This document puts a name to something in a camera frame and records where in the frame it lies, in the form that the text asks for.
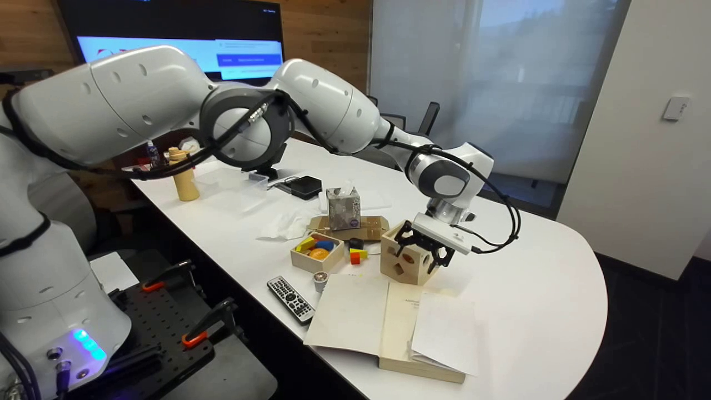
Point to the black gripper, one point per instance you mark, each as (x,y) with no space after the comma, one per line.
(423,243)

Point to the blue textbook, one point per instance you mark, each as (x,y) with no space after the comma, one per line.
(386,318)

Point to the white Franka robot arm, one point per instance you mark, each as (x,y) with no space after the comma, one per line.
(135,96)

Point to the wooden shape sorter cube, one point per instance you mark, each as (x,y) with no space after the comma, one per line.
(406,264)

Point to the flat wooden board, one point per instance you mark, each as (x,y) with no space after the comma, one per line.
(369,224)

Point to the orange toy block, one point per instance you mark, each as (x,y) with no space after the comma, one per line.
(356,255)

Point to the black toy block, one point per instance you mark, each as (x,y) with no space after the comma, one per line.
(356,243)

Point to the small wooden block tray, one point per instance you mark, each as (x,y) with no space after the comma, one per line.
(318,253)

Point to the small silver cup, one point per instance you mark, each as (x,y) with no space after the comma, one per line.
(320,281)

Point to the black office chair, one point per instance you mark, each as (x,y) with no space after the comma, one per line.
(429,116)

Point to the small black box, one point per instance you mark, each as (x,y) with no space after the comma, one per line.
(303,185)

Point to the clear plastic bag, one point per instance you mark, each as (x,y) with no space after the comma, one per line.
(286,223)

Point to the black remote control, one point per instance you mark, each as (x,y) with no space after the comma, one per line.
(292,298)

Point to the white window blind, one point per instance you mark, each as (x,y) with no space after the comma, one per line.
(533,81)

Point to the tan bottle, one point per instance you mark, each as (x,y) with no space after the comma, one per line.
(186,185)

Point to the small white object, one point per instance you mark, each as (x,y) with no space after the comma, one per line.
(191,145)

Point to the black red background equipment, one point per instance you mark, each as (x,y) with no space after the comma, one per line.
(157,335)

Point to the large TV screen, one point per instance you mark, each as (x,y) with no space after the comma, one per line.
(246,22)

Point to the red tray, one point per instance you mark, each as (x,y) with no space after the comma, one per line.
(147,170)

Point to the white paper sheet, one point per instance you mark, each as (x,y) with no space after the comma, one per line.
(111,269)

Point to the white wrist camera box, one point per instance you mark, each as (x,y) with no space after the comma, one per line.
(442,233)

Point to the white light switch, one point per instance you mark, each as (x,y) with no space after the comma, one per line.
(674,109)

